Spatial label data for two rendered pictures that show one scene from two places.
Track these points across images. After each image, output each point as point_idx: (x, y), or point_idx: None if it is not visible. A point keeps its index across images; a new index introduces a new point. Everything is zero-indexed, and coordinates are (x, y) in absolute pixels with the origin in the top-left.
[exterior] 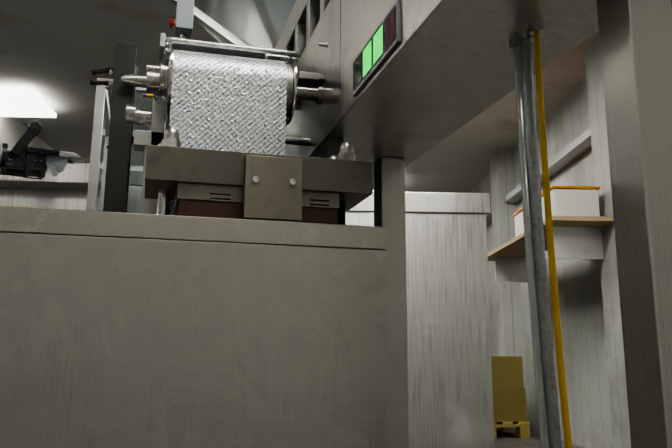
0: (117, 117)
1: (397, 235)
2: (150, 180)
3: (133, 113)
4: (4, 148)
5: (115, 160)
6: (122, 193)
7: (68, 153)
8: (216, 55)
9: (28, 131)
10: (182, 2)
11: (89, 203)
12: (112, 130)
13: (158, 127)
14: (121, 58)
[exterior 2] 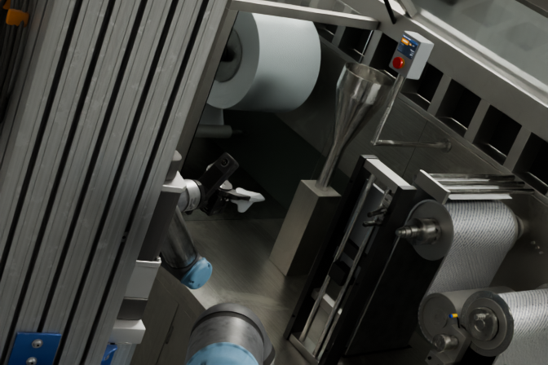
0: (375, 260)
1: None
2: None
3: (448, 349)
4: (202, 196)
5: (360, 297)
6: (354, 323)
7: (257, 198)
8: (532, 314)
9: (226, 174)
10: (422, 50)
11: (184, 144)
12: (368, 272)
13: (459, 358)
14: (399, 205)
